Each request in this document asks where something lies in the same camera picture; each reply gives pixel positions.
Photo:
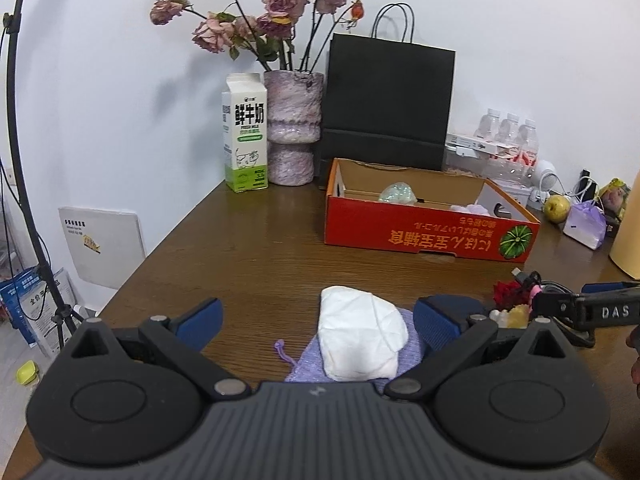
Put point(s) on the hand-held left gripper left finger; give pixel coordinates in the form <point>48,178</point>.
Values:
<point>201,317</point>

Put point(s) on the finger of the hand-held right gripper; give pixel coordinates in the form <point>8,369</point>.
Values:
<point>555,305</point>
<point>610,287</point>

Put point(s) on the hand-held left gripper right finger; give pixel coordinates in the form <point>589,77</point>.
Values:
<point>434,325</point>

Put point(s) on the yellow plush toy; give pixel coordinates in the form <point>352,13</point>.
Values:
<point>515,316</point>

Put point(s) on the red artificial rose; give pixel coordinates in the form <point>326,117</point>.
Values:
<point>507,294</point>

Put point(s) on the white cloth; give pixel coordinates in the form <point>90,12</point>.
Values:
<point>360,335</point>

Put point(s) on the red cardboard box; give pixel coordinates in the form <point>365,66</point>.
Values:
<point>425,235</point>

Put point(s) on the purple knitted pouch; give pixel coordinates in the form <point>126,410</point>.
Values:
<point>310,365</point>

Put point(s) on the purple fluffy towel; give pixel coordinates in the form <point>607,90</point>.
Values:
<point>472,207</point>

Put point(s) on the iridescent plastic bag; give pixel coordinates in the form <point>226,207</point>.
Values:
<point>398,193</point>

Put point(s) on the person's right hand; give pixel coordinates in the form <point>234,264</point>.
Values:
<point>636,355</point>

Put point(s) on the yellow thermos jug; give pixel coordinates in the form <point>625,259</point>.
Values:
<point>627,240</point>

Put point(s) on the purple tissue pack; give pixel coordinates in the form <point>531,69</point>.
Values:
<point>585,225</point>

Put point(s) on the colourful snack packet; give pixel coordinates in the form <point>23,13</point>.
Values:
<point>616,199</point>

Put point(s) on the yellow-green apple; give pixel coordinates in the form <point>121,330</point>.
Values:
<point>556,208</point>

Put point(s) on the black charger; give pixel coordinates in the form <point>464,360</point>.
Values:
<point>586,185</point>

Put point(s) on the white board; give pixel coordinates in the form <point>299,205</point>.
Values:
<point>105,245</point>

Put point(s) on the white plastic tub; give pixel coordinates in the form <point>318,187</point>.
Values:
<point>512,190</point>

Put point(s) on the small white fan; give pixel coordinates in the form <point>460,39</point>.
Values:
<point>545,180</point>

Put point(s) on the blue white paper package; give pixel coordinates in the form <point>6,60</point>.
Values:
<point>35,305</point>

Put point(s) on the white flat box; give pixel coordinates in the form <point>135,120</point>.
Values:
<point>475,143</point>

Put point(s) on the yellow green floor object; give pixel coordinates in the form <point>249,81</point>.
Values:
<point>27,373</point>

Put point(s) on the green white milk carton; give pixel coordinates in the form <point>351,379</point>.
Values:
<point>245,140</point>

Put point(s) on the purple mottled vase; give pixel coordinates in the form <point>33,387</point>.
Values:
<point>293,125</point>

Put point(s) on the black paper bag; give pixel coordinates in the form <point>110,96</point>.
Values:
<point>390,95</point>

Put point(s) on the black light stand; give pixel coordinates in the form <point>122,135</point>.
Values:
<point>20,160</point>

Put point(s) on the dried pink roses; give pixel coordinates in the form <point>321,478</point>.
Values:
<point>270,15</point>

